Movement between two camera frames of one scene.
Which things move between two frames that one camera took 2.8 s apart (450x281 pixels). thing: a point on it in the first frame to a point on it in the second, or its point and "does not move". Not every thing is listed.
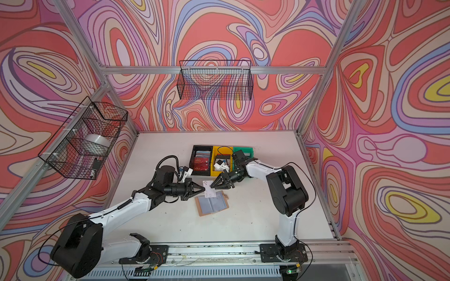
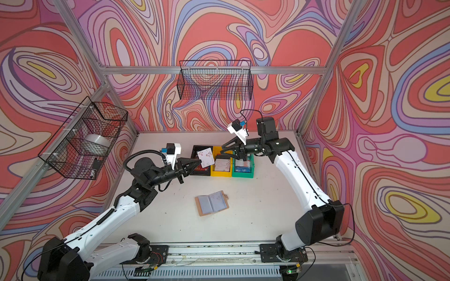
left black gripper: (188, 191) to (187, 167)
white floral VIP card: (209, 192) to (206, 157)
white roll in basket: (96, 144) does not move
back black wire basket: (215, 79) does not move
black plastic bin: (200, 161) does not move
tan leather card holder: (209, 205) does not move
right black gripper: (227, 184) to (239, 148)
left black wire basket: (80, 147) does not move
